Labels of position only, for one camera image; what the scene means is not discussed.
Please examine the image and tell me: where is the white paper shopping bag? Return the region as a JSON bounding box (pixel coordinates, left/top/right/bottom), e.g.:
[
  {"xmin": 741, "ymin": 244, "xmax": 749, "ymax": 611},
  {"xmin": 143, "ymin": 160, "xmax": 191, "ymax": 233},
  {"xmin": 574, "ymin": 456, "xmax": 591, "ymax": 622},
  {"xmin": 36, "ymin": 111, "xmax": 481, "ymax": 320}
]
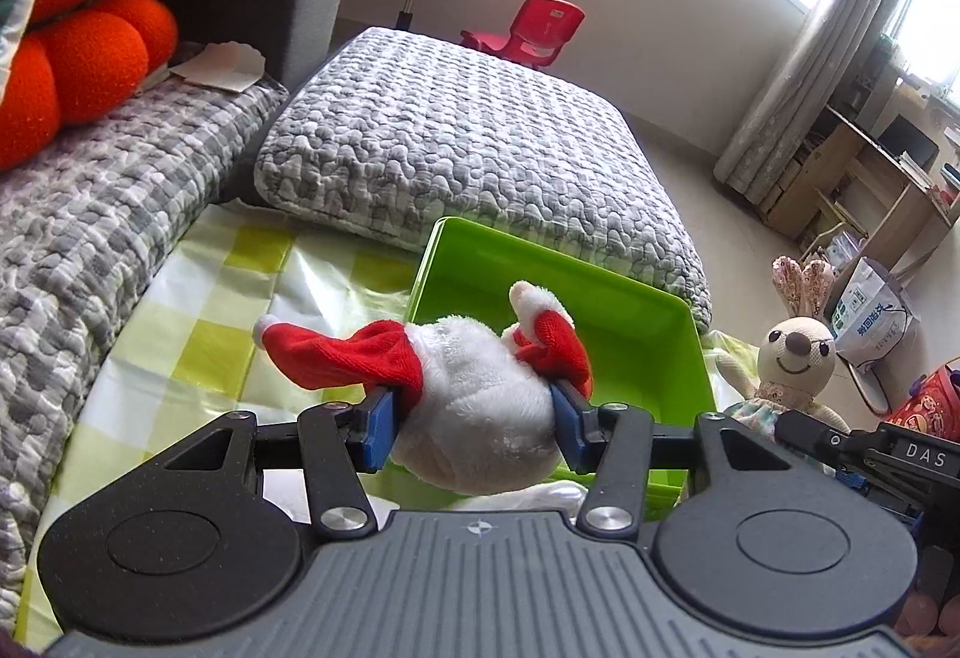
[{"xmin": 830, "ymin": 256, "xmax": 914, "ymax": 372}]

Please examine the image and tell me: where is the red plastic child chair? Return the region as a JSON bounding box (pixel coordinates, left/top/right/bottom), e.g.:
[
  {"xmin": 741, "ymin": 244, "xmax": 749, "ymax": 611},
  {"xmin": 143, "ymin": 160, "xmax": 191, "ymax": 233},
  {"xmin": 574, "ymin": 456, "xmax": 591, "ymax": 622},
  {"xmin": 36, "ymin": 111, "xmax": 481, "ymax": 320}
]
[{"xmin": 460, "ymin": 0, "xmax": 586, "ymax": 70}]

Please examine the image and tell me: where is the white paper piece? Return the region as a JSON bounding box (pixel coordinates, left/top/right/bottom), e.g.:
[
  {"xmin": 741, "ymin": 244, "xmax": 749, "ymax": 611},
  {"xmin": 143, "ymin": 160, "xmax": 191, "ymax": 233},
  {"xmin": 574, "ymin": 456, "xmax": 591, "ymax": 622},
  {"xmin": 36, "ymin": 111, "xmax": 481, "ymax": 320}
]
[{"xmin": 171, "ymin": 42, "xmax": 265, "ymax": 94}]

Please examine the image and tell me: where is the grey sofa armrest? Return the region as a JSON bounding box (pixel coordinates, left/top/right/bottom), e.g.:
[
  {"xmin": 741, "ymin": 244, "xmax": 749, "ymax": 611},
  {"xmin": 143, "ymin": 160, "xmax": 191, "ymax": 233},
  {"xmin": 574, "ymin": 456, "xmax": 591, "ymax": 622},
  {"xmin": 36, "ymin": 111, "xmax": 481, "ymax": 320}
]
[{"xmin": 158, "ymin": 0, "xmax": 342, "ymax": 91}]

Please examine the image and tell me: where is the green plastic bin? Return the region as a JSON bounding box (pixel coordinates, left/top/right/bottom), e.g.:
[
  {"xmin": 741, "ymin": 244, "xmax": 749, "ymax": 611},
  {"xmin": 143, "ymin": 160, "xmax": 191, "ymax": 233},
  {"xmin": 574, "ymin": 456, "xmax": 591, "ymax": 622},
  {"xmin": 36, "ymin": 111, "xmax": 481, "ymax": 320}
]
[{"xmin": 364, "ymin": 214, "xmax": 716, "ymax": 524}]

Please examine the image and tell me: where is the orange carrot plush pillow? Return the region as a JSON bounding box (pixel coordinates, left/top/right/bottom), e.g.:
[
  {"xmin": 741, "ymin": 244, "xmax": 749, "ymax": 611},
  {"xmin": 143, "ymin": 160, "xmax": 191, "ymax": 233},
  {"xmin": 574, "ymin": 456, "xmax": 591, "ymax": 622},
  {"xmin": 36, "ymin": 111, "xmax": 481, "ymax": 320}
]
[{"xmin": 2, "ymin": 0, "xmax": 179, "ymax": 169}]

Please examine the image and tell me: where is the grey curtain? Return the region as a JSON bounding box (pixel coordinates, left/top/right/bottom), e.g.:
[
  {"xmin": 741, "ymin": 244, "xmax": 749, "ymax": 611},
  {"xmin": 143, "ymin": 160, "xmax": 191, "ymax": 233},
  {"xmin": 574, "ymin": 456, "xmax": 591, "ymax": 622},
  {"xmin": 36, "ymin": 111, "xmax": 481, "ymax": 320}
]
[{"xmin": 713, "ymin": 0, "xmax": 900, "ymax": 204}]

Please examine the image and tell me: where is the wooden desk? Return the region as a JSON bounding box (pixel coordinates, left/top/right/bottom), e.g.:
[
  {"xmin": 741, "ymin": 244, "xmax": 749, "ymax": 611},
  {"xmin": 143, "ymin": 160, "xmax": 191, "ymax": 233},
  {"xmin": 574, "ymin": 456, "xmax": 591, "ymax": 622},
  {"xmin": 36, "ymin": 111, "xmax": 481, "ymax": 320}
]
[{"xmin": 757, "ymin": 37, "xmax": 960, "ymax": 288}]

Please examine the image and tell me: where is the white santa plush toy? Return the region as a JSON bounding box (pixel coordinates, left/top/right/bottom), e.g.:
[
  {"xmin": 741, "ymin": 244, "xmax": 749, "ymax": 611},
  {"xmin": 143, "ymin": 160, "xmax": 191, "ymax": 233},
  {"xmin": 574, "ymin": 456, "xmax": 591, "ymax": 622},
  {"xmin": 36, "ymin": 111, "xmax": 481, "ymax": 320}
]
[{"xmin": 252, "ymin": 281, "xmax": 592, "ymax": 495}]

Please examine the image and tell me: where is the grey quilted sofa cover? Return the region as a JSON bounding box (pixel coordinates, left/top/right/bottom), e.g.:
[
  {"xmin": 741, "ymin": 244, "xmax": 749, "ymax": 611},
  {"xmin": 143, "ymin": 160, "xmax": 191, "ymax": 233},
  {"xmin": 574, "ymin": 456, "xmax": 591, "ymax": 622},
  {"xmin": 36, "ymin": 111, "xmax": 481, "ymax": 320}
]
[{"xmin": 2, "ymin": 77, "xmax": 288, "ymax": 630}]

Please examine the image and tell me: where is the red patterned bag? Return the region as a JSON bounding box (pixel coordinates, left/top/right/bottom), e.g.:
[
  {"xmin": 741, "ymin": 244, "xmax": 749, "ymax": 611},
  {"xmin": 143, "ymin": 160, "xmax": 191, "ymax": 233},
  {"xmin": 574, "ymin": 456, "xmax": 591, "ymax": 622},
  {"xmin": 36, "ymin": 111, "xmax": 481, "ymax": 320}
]
[{"xmin": 887, "ymin": 357, "xmax": 960, "ymax": 442}]

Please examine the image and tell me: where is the yellow checkered tablecloth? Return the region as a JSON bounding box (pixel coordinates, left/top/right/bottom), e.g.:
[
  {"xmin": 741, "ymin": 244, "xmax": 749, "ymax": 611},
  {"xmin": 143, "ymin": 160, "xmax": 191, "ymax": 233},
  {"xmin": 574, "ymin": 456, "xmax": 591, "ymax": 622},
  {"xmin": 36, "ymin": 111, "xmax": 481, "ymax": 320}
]
[{"xmin": 13, "ymin": 199, "xmax": 760, "ymax": 652}]

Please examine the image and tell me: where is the grey quilted cushion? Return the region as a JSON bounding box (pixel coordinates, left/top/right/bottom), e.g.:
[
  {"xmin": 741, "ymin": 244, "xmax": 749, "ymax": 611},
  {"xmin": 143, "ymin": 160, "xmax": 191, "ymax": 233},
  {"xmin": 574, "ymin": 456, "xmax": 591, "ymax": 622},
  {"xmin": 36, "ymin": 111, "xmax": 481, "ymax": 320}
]
[{"xmin": 252, "ymin": 27, "xmax": 713, "ymax": 331}]

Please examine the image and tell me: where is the beige bunny doll with dress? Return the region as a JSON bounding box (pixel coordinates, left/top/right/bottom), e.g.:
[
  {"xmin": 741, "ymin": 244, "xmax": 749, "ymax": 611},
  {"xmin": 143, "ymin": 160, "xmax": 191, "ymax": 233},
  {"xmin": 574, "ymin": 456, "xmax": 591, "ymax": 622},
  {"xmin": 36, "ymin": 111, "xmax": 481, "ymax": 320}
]
[{"xmin": 716, "ymin": 256, "xmax": 850, "ymax": 440}]

